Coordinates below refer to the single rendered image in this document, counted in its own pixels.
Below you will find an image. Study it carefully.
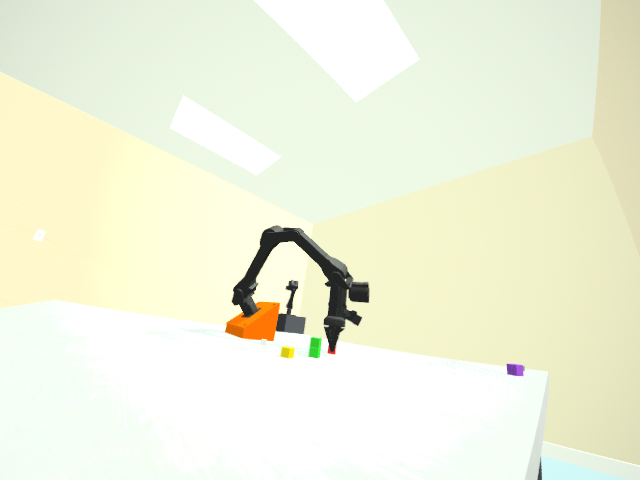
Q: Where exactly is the small purple block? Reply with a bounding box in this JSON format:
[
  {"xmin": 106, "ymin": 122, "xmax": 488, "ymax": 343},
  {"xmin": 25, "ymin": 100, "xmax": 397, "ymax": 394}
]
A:
[{"xmin": 506, "ymin": 363, "xmax": 524, "ymax": 377}]

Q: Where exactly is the small yellow block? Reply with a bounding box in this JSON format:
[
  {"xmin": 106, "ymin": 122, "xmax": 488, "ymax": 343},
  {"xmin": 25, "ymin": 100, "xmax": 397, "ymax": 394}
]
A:
[{"xmin": 280, "ymin": 347, "xmax": 295, "ymax": 359}]

